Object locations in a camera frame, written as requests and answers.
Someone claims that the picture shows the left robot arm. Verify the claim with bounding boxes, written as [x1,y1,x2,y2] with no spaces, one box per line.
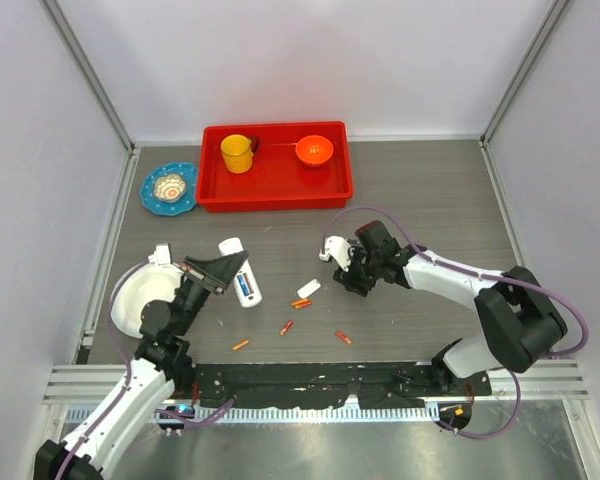
[33,244,249,479]

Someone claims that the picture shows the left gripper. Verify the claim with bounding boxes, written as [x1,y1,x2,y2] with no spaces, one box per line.
[173,250,246,335]

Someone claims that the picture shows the yellow mug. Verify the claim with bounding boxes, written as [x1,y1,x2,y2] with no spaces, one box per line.
[220,134,260,174]

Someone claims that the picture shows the blue dotted plate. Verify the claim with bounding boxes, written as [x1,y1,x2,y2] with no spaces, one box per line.
[140,162,198,217]

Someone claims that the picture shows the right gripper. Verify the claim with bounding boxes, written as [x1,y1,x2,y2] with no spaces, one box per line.
[334,244,381,296]

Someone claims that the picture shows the white remote control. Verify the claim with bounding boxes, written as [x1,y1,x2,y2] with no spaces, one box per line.
[218,237,263,309]

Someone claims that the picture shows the red plastic tray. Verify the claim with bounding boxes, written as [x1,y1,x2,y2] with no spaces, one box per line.
[196,121,354,213]

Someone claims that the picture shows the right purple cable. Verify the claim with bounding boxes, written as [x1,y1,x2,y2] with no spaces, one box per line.
[320,204,591,440]

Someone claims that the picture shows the white paper plate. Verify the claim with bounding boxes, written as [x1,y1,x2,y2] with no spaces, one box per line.
[110,263,182,339]

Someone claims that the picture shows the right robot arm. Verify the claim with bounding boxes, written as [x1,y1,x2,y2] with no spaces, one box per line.
[319,220,567,395]

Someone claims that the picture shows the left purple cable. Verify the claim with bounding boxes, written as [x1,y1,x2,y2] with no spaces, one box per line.
[54,259,236,480]

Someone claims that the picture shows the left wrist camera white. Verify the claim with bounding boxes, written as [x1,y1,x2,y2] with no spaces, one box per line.
[147,243,182,275]

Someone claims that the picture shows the white slotted cable duct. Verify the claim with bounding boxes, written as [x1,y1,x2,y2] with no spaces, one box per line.
[64,404,440,424]

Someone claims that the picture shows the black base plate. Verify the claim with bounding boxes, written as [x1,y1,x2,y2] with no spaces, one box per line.
[135,360,492,409]

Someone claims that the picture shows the orange bowl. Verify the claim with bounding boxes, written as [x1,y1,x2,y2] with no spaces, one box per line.
[295,135,334,167]

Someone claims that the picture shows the purple cable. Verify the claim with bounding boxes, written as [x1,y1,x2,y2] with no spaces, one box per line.
[54,259,236,480]
[320,204,591,440]

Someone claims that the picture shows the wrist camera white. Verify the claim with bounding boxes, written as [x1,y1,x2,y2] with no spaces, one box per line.
[147,243,182,275]
[318,236,352,272]

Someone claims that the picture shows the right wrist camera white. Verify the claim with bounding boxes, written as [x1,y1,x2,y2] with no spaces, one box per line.
[318,236,352,272]

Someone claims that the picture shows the small patterned bowl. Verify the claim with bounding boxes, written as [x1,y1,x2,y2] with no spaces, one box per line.
[153,173,187,203]

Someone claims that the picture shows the white battery cover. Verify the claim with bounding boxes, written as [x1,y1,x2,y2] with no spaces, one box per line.
[297,279,321,298]

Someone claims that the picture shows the aluminium frame rail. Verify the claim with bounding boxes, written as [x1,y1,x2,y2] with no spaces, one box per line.
[42,359,589,405]

